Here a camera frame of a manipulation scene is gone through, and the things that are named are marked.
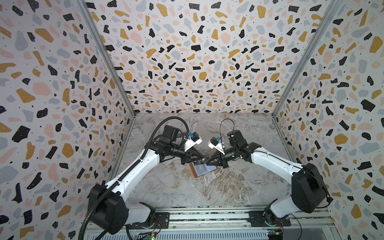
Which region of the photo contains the brown leather card holder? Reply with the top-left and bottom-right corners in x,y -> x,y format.
190,163 -> 218,178

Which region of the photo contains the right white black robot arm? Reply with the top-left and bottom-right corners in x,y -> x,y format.
205,130 -> 333,226

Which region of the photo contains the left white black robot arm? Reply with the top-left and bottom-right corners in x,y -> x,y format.
88,125 -> 203,235

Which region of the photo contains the white ventilation grille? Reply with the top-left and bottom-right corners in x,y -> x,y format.
101,230 -> 269,240

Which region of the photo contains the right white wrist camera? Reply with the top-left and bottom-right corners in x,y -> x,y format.
208,137 -> 225,155

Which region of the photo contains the right thin black cable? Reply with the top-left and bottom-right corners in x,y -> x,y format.
218,118 -> 236,139

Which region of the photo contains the black corrugated cable conduit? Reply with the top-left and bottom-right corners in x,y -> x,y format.
77,116 -> 190,240

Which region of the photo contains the aluminium mounting rail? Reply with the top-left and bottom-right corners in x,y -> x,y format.
80,205 -> 335,232

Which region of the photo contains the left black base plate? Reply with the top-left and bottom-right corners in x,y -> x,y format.
139,212 -> 170,229

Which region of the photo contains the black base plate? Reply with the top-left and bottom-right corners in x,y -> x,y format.
139,212 -> 170,229
248,211 -> 291,228

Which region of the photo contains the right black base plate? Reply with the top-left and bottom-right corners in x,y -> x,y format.
248,211 -> 291,228

